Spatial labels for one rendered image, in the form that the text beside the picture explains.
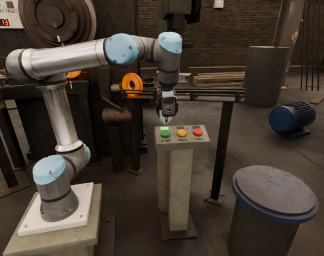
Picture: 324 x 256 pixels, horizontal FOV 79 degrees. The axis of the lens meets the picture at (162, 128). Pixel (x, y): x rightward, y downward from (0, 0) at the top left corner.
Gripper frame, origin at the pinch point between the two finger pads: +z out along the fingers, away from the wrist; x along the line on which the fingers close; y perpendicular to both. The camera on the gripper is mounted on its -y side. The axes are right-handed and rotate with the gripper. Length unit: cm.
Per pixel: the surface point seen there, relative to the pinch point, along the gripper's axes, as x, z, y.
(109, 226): 32, 62, -18
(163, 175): -0.5, 39.8, -0.7
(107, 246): 31, 58, -29
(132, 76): 15, 10, 57
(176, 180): -5.1, 27.8, -11.4
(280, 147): -126, 91, 54
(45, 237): 49, 27, -33
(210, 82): -148, 179, 322
